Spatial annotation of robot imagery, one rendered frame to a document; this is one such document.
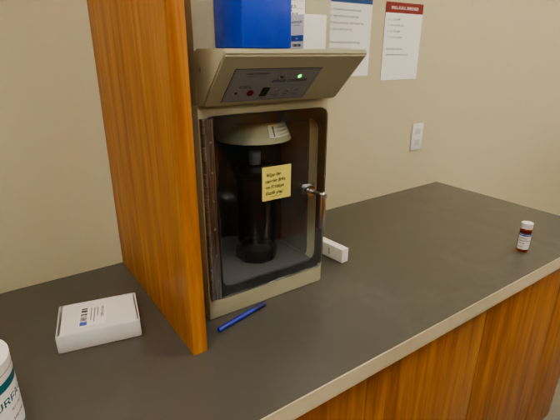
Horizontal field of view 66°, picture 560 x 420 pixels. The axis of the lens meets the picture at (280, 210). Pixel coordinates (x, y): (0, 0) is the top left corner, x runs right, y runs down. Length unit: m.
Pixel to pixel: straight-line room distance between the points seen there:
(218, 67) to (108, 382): 0.59
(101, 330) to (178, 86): 0.52
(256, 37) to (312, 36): 0.14
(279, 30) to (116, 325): 0.65
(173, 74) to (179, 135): 0.10
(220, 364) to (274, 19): 0.64
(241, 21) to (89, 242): 0.79
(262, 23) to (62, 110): 0.62
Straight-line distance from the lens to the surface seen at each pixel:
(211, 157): 0.85
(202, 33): 0.84
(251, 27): 0.76
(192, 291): 0.83
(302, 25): 0.86
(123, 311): 1.01
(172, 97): 0.72
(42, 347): 1.04
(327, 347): 0.92
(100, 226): 1.29
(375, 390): 1.04
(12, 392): 0.80
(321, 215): 0.98
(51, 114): 1.21
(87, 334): 0.98
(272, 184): 0.94
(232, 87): 0.80
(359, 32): 1.67
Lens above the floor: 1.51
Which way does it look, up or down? 20 degrees down
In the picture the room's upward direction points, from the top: straight up
